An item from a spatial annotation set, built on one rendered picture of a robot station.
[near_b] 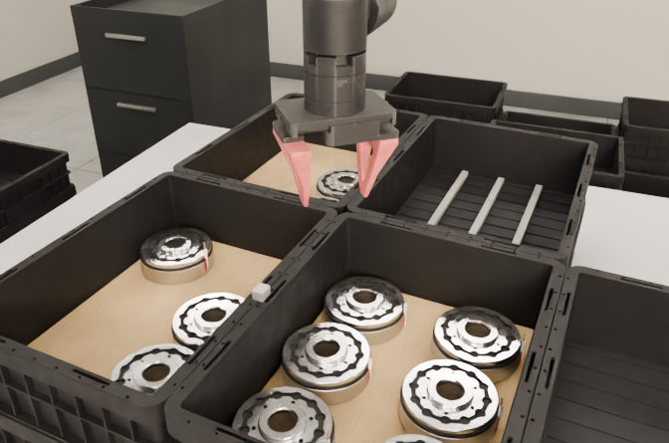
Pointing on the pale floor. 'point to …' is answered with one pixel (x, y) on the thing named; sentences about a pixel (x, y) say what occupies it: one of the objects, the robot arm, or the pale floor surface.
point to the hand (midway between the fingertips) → (334, 192)
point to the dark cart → (171, 61)
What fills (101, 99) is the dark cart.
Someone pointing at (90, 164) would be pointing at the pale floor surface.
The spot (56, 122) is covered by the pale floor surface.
